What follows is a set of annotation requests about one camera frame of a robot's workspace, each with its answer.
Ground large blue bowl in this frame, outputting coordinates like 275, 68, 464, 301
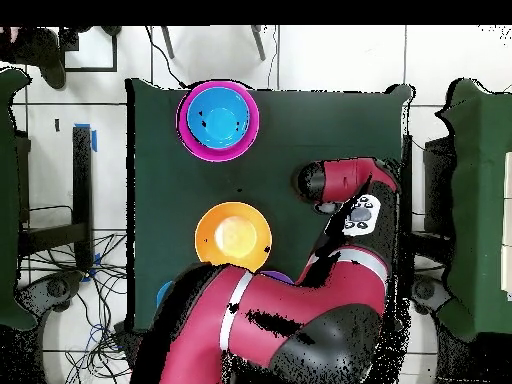
186, 86, 252, 150

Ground purple bowl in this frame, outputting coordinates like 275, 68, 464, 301
259, 270, 296, 285

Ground blue floor tape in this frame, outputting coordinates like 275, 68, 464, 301
73, 122, 98, 153

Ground black metal stand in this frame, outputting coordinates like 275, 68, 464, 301
15, 125, 95, 273
399, 133, 455, 267

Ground person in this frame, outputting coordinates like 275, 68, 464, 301
0, 24, 123, 90

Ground dark green tablecloth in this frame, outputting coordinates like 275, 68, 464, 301
125, 77, 413, 335

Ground large pink bowl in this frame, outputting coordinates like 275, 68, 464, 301
175, 79, 261, 163

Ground large orange bowl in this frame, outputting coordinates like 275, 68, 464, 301
194, 201, 273, 273

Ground small blue bowl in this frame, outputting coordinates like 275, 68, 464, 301
156, 279, 176, 309

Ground black square floor frame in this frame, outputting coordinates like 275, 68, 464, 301
58, 25, 119, 74

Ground green cloth side table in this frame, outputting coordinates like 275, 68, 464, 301
434, 76, 512, 343
0, 66, 39, 333

